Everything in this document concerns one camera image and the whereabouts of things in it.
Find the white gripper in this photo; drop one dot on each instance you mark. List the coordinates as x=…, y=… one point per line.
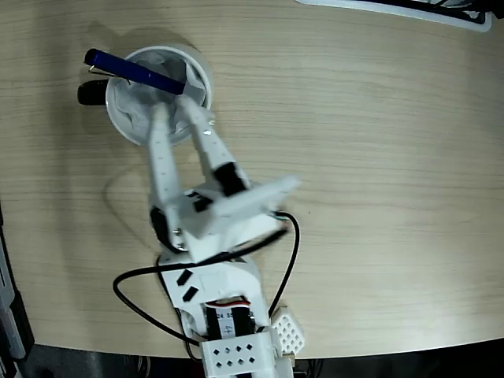
x=205, y=226

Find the blue metal pen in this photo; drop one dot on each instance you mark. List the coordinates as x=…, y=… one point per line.
x=134, y=73

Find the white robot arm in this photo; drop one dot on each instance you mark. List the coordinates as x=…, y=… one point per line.
x=220, y=281

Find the white tissue paper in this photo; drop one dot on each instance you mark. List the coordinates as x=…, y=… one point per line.
x=138, y=106

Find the white framed keyboard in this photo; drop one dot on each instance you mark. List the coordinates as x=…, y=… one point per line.
x=482, y=24

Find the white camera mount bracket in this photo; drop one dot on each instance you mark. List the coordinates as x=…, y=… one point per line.
x=256, y=199

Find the grey black equipment frame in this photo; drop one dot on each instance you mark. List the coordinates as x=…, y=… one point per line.
x=8, y=299

